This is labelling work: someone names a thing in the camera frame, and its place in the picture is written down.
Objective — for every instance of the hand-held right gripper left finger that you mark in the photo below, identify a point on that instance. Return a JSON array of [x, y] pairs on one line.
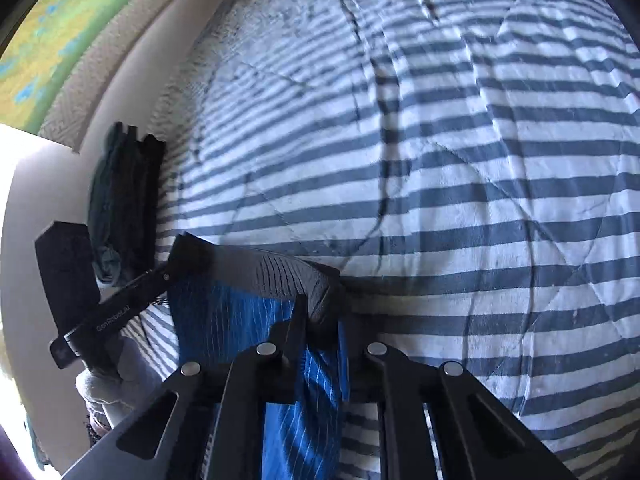
[[295, 330]]

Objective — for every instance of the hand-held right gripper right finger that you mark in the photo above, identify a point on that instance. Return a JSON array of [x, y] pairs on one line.
[[356, 340]]

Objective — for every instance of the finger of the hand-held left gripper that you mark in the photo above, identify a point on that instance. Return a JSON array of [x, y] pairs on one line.
[[117, 317]]

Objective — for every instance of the blue briefs with black waistband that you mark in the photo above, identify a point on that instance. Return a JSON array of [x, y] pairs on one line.
[[235, 310]]

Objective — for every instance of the dark folded clothes stack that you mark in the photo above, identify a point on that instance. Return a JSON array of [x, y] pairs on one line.
[[127, 200]]

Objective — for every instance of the person's left hand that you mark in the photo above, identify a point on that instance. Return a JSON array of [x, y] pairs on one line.
[[117, 385]]

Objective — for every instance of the blue white striped blanket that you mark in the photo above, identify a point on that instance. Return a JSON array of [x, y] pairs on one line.
[[425, 185]]

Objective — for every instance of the green yellow wall poster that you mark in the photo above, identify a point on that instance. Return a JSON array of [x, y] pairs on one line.
[[65, 30]]

